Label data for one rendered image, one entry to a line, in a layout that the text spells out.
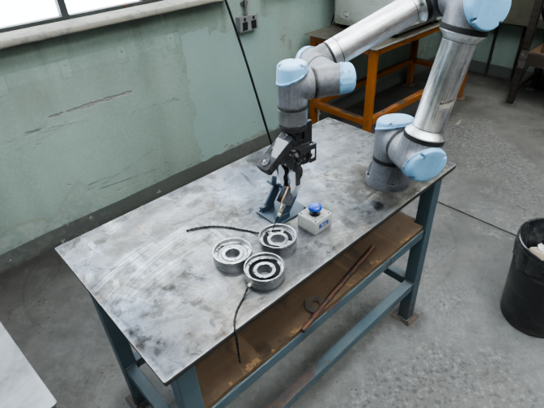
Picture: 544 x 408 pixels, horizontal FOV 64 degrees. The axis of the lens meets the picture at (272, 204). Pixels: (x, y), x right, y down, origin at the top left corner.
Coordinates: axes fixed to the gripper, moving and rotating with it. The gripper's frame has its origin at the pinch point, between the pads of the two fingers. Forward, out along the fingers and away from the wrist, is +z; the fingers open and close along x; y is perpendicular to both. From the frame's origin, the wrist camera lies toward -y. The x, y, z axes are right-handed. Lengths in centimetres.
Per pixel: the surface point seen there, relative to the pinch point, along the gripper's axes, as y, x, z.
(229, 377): -34, -13, 38
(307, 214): 4.2, -3.1, 8.6
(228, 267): -24.4, -3.6, 10.3
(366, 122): 163, 101, 67
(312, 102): 161, 152, 66
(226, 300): -30.2, -10.1, 13.1
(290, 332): -12.3, -12.9, 38.1
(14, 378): -77, 14, 25
